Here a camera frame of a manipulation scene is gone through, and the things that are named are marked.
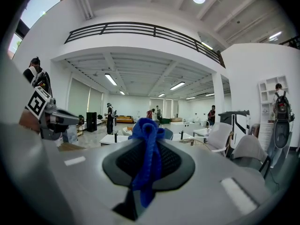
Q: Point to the black balcony railing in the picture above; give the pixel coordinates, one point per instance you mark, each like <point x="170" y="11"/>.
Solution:
<point x="154" y="32"/>

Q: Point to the white bathtub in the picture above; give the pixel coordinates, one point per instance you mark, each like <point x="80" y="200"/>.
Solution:
<point x="185" y="125"/>

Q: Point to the grey chair black legs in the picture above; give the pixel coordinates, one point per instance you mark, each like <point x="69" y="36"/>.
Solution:
<point x="248" y="146"/>

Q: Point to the blue curved chair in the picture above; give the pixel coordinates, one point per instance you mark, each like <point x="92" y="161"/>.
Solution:
<point x="169" y="133"/>

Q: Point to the long ceiling tube light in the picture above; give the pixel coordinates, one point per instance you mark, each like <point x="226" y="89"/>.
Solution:
<point x="110" y="79"/>
<point x="177" y="85"/>

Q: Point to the white table with faucet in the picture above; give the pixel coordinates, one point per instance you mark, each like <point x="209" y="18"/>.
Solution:
<point x="202" y="131"/>

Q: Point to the white cubby shelf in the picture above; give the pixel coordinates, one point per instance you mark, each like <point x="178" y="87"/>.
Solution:
<point x="264" y="95"/>

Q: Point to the black cabinet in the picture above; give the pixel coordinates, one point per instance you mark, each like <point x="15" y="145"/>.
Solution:
<point x="91" y="122"/>

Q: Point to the person's left forearm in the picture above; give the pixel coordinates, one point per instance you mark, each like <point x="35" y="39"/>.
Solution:
<point x="28" y="122"/>

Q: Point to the white frame grey chair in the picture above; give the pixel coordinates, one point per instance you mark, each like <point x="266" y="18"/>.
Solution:
<point x="219" y="132"/>

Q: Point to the white wooden drawer table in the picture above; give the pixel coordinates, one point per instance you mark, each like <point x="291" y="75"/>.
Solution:
<point x="107" y="139"/>

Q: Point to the large glass window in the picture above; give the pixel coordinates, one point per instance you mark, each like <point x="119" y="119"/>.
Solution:
<point x="39" y="6"/>

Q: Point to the round patterned side table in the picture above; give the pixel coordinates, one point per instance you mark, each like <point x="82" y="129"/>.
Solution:
<point x="192" y="142"/>

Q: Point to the blue cloth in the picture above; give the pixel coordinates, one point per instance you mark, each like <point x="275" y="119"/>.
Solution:
<point x="146" y="149"/>

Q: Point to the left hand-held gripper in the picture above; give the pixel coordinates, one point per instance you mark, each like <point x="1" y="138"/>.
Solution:
<point x="37" y="103"/>

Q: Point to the white low table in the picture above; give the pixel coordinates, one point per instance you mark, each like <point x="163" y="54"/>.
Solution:
<point x="187" y="136"/>

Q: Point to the wooden platform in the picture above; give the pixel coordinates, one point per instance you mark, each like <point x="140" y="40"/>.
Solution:
<point x="70" y="147"/>

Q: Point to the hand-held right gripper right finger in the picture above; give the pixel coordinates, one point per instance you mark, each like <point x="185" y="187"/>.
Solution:
<point x="199" y="196"/>

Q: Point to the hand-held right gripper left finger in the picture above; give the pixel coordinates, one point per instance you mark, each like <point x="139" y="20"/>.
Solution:
<point x="82" y="184"/>

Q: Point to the bluish plastic bag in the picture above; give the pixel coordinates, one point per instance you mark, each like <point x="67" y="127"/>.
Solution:
<point x="70" y="133"/>

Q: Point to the brown cardboard box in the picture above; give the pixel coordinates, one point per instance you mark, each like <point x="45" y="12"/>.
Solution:
<point x="255" y="130"/>

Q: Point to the orange sofa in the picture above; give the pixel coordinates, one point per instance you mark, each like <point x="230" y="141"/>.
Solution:
<point x="124" y="119"/>

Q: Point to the black and white appliance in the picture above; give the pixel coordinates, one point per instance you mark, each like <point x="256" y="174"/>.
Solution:
<point x="240" y="128"/>

